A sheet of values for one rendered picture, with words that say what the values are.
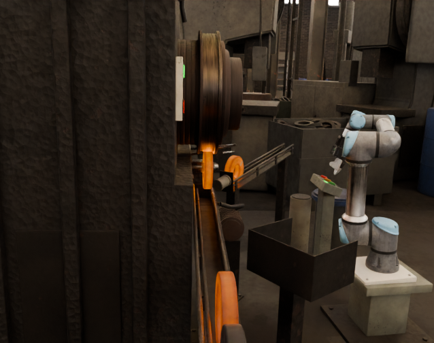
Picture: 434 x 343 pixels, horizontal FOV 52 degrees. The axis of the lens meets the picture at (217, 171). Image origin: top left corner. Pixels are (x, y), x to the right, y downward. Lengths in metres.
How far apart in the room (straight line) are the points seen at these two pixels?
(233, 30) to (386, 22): 1.68
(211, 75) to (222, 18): 2.93
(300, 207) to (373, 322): 0.71
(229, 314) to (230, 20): 3.75
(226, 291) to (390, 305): 1.44
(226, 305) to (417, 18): 4.38
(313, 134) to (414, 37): 1.64
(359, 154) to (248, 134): 2.52
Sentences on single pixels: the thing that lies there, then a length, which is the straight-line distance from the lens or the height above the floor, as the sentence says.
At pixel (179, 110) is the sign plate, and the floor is 1.09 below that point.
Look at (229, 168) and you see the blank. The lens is 2.21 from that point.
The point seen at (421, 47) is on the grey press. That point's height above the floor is 1.48.
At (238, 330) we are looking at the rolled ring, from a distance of 0.82.
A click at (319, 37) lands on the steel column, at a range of 10.73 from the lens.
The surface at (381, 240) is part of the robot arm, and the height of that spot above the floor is 0.47.
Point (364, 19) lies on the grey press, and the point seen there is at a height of 1.79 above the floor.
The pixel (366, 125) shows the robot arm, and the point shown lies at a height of 0.95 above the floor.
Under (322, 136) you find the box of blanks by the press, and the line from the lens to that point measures 3.97.
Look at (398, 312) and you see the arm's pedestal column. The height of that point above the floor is 0.14.
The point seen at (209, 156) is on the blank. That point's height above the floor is 0.88.
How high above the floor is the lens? 1.21
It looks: 13 degrees down
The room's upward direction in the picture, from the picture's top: 2 degrees clockwise
